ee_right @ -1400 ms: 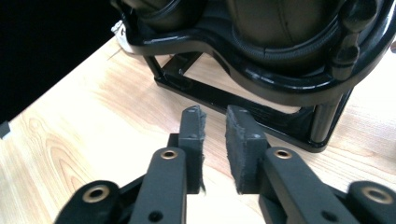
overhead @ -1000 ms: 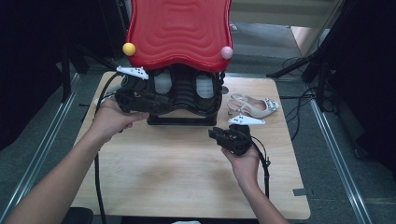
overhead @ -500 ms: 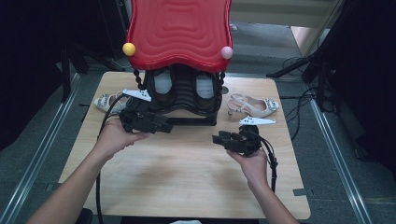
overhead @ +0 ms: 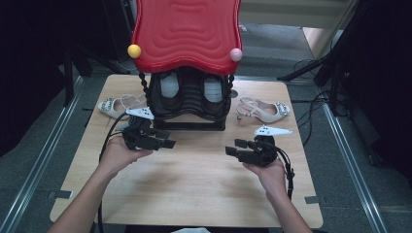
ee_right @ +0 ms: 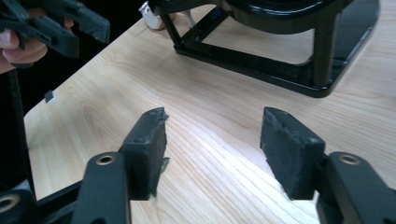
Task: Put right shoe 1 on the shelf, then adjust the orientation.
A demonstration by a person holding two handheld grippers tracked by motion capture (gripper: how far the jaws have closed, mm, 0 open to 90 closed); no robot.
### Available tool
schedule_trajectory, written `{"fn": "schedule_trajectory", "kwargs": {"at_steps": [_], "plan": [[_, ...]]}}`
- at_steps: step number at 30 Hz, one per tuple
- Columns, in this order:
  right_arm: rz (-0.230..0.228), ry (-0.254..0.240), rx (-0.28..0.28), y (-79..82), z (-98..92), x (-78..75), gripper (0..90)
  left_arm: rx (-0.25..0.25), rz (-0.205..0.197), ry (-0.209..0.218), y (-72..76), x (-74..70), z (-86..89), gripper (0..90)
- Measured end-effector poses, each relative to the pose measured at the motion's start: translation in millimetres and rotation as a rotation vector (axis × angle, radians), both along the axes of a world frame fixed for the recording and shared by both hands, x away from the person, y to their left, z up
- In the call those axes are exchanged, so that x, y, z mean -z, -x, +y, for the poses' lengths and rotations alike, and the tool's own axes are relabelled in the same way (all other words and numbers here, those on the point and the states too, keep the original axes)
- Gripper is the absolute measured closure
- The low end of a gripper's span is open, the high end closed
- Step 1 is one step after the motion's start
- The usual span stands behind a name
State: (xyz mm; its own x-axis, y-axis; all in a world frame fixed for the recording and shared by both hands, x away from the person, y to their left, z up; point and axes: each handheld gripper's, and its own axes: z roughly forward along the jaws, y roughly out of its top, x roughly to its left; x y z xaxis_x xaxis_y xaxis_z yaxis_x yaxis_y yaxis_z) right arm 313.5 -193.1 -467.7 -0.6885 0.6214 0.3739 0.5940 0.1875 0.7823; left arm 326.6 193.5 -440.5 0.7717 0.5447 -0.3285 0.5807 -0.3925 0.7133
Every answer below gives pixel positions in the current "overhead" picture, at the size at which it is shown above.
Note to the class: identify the metal floor rail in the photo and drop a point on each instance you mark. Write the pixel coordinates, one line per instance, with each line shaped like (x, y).
(353, 168)
(42, 155)

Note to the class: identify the black tripod stand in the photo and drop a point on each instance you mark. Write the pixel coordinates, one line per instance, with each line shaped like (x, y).
(333, 48)

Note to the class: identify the person's white clothing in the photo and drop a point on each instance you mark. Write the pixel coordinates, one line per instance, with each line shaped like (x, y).
(191, 230)

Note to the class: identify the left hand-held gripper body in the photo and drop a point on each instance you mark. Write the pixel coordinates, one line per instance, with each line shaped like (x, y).
(139, 136)

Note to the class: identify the person's right hand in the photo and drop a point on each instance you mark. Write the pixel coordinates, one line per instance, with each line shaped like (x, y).
(268, 178)

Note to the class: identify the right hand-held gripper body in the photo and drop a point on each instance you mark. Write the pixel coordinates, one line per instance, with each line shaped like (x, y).
(262, 152)

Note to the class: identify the red and black shoe rack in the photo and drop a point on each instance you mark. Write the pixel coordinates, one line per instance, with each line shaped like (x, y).
(188, 32)

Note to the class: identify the grey tape strip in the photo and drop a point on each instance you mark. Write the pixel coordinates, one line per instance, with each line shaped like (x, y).
(61, 194)
(312, 199)

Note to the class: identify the white jewelled sandal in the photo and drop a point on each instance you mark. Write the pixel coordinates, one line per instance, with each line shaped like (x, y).
(265, 114)
(110, 108)

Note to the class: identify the black curtain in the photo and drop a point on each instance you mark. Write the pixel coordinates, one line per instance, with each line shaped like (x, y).
(388, 81)
(32, 64)

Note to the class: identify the black leather shoe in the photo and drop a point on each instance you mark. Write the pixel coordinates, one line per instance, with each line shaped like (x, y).
(169, 85)
(213, 90)

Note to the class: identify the person's left hand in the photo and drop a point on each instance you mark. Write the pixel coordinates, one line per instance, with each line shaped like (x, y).
(120, 158)

